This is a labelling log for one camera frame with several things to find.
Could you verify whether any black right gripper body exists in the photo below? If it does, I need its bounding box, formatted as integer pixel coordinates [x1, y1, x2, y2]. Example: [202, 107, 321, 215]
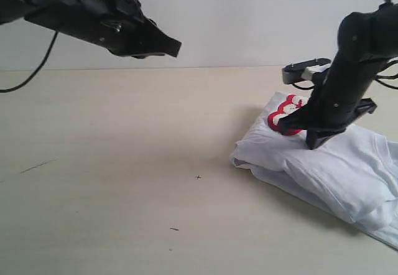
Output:
[308, 52, 378, 132]

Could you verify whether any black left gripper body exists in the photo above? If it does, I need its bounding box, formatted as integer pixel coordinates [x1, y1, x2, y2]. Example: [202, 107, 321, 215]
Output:
[23, 0, 150, 57]

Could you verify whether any white t-shirt red lettering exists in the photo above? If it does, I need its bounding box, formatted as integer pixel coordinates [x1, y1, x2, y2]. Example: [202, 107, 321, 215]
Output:
[230, 92, 397, 248]

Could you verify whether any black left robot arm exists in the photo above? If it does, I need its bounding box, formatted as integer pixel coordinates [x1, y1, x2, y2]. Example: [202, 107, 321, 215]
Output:
[1, 0, 182, 59]

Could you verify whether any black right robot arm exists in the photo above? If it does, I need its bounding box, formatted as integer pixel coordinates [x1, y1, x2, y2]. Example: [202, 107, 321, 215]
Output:
[277, 4, 397, 149]

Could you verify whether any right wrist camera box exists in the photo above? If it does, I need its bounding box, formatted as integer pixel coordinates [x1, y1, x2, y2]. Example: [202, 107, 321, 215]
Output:
[282, 58, 331, 85]

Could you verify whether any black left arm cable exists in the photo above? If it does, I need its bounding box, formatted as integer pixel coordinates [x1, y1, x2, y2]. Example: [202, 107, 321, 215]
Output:
[0, 30, 60, 94]

